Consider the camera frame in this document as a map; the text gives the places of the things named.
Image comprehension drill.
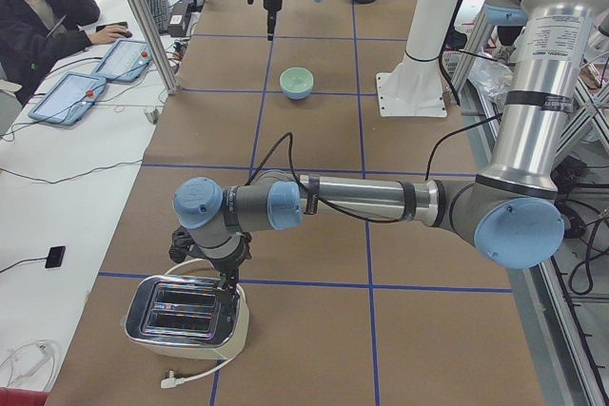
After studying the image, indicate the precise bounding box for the black keyboard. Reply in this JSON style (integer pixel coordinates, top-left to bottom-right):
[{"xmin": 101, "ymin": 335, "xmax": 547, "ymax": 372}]
[{"xmin": 146, "ymin": 0, "xmax": 169, "ymax": 34}]

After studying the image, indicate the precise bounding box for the white cable bundle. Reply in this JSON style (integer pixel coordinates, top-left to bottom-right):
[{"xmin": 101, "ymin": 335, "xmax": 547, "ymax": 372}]
[{"xmin": 0, "ymin": 338, "xmax": 61, "ymax": 391}]

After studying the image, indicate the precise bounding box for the white chrome toaster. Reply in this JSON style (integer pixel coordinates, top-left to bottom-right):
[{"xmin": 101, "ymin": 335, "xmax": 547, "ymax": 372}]
[{"xmin": 124, "ymin": 275, "xmax": 249, "ymax": 360}]

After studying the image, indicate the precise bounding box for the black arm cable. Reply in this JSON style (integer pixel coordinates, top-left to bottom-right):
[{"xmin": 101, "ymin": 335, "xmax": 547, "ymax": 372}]
[{"xmin": 245, "ymin": 115, "xmax": 505, "ymax": 224}]

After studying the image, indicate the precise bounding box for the white toaster power cord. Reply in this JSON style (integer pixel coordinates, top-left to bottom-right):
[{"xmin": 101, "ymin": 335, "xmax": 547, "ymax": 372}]
[{"xmin": 159, "ymin": 257, "xmax": 245, "ymax": 391}]

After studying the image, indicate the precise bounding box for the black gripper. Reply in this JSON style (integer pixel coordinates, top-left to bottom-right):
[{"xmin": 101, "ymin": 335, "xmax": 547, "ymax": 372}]
[
  {"xmin": 264, "ymin": 0, "xmax": 283, "ymax": 41},
  {"xmin": 206, "ymin": 239, "xmax": 251, "ymax": 300}
]

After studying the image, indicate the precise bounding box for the blue teach pendant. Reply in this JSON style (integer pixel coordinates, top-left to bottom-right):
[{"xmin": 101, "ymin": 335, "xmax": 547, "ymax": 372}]
[
  {"xmin": 92, "ymin": 39, "xmax": 151, "ymax": 83},
  {"xmin": 28, "ymin": 72, "xmax": 107, "ymax": 126}
]

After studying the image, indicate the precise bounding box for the near blue teach pendant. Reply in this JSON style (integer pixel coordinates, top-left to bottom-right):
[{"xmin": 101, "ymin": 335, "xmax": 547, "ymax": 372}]
[{"xmin": 28, "ymin": 72, "xmax": 107, "ymax": 126}]

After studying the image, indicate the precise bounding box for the seated person in black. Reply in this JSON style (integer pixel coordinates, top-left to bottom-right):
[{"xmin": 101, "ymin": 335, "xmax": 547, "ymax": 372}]
[{"xmin": 1, "ymin": 0, "xmax": 128, "ymax": 105}]

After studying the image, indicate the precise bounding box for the aluminium frame post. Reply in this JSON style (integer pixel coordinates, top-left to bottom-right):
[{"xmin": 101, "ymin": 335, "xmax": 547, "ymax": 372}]
[{"xmin": 128, "ymin": 0, "xmax": 179, "ymax": 95}]

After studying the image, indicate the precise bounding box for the small black box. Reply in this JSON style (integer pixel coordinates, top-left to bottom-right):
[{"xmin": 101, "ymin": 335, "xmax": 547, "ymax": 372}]
[{"xmin": 45, "ymin": 245, "xmax": 66, "ymax": 269}]

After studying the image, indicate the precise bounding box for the blue bowl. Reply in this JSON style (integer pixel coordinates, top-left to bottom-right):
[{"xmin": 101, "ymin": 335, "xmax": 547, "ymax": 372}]
[{"xmin": 283, "ymin": 90, "xmax": 311, "ymax": 101}]

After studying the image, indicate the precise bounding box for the green bowl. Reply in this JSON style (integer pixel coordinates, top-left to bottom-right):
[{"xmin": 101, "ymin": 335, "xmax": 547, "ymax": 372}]
[{"xmin": 279, "ymin": 67, "xmax": 314, "ymax": 92}]

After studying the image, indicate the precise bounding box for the crumpled plastic bag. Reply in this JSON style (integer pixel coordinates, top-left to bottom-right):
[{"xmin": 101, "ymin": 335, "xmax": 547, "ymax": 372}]
[{"xmin": 469, "ymin": 60, "xmax": 513, "ymax": 106}]

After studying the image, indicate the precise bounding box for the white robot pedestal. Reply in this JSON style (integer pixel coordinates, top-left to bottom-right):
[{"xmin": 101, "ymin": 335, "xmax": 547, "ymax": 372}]
[{"xmin": 376, "ymin": 0, "xmax": 458, "ymax": 118}]

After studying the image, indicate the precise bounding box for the far blue teach pendant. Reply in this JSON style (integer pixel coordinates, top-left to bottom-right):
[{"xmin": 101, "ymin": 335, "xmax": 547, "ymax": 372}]
[{"xmin": 92, "ymin": 39, "xmax": 151, "ymax": 83}]

